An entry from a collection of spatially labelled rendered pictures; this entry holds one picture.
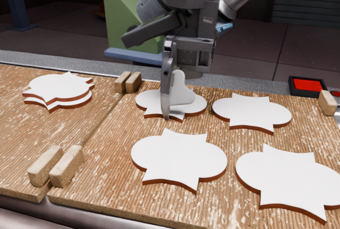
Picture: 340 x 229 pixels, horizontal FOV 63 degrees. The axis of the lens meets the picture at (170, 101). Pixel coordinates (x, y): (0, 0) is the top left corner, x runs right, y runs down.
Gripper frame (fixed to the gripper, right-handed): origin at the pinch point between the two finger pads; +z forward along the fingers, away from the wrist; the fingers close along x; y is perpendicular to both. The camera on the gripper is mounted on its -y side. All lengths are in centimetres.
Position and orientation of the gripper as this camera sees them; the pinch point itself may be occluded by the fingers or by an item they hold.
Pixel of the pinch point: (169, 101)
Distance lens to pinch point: 54.7
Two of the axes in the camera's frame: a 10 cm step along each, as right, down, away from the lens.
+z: -0.4, 8.6, 5.1
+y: 9.7, 1.5, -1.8
